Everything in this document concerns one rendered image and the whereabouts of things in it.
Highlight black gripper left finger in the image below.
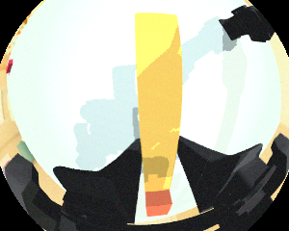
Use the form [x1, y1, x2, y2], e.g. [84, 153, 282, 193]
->
[53, 139, 142, 223]

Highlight small red block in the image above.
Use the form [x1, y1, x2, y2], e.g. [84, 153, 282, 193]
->
[6, 61, 13, 74]

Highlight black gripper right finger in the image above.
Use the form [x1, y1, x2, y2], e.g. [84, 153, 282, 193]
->
[178, 135, 263, 213]

